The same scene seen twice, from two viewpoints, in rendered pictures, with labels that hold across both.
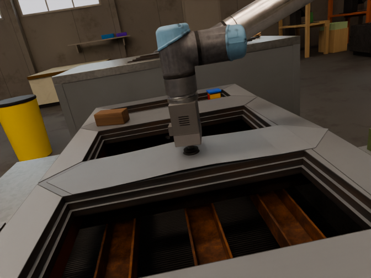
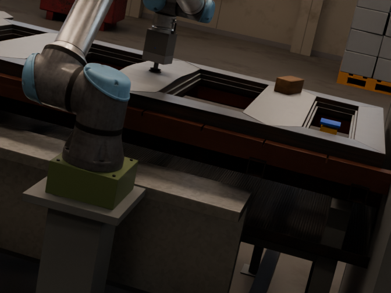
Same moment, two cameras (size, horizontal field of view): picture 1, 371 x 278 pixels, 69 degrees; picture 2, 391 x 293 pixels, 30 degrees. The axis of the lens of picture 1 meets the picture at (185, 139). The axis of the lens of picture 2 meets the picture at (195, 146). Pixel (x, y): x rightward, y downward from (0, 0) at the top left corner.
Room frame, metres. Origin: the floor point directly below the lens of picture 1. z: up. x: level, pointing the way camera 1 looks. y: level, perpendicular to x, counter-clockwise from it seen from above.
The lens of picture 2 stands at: (1.42, -2.33, 1.33)
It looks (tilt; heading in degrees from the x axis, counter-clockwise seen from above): 16 degrees down; 104
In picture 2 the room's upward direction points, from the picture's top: 12 degrees clockwise
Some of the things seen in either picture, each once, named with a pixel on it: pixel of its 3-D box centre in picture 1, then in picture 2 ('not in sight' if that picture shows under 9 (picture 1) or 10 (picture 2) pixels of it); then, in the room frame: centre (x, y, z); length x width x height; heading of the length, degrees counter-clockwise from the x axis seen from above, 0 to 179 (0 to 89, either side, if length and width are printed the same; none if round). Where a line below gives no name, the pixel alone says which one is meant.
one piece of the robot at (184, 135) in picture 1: (181, 117); (162, 44); (0.64, 0.00, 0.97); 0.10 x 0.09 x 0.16; 82
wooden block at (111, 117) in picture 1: (112, 117); (289, 85); (1.05, 0.27, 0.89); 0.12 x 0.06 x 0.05; 76
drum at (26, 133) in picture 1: (25, 128); not in sight; (3.19, 1.88, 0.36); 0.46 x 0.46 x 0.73
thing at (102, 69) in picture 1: (174, 55); not in sight; (1.75, -0.02, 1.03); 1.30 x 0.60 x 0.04; 93
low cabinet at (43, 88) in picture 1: (78, 80); not in sight; (7.35, 2.52, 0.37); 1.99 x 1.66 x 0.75; 6
